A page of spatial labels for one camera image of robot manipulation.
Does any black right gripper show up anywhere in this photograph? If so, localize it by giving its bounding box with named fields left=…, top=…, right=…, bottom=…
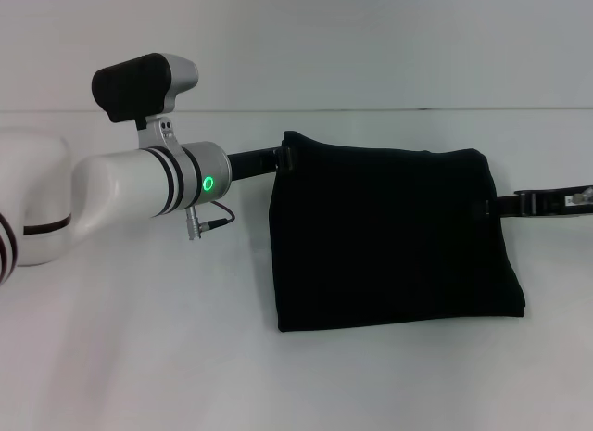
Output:
left=481, top=185, right=593, bottom=219

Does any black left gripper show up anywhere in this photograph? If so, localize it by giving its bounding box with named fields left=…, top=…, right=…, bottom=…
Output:
left=226, top=145, right=300, bottom=182

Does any black shirt with white print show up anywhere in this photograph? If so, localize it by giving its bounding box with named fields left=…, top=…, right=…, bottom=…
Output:
left=267, top=130, right=527, bottom=334

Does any left arm cable with plug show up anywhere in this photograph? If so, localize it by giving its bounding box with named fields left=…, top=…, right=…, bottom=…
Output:
left=184, top=201, right=237, bottom=241

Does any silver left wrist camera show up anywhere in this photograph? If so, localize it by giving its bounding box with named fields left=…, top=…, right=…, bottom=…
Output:
left=91, top=53, right=200, bottom=149

